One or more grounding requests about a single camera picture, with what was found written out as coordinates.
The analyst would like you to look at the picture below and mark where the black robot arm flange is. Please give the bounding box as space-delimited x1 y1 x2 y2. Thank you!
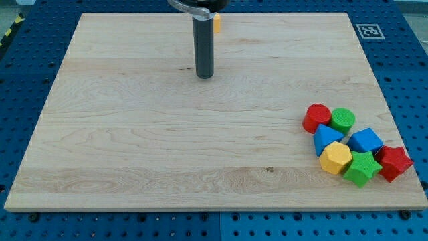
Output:
167 0 230 20

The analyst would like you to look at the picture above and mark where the light wooden board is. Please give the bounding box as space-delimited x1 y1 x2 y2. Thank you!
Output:
5 13 427 212

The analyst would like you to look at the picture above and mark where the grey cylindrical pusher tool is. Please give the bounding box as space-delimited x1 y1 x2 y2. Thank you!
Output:
192 17 214 79

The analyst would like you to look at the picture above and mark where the yellow wooden block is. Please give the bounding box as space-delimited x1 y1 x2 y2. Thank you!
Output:
213 13 221 33

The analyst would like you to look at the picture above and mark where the red cylinder block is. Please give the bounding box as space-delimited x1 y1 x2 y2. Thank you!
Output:
302 103 332 134

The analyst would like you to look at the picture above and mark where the blue triangular prism block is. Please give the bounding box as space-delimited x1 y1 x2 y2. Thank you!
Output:
313 124 344 157

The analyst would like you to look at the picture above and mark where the yellow hexagon block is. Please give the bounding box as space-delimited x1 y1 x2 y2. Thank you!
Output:
319 141 352 175

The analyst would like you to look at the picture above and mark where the green cylinder block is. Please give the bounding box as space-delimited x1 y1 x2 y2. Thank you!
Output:
329 108 356 135

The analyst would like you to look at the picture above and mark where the blue cube block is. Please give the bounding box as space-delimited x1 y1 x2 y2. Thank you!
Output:
346 128 383 154

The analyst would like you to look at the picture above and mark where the green star block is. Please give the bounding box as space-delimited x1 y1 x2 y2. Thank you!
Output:
343 151 383 188

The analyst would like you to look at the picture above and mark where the white fiducial marker tag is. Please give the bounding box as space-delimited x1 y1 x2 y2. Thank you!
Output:
356 23 385 39

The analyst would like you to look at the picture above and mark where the red star block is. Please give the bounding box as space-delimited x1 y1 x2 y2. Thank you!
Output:
374 145 414 183

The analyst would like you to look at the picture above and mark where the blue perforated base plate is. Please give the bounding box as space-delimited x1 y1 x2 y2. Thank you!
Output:
1 0 427 240

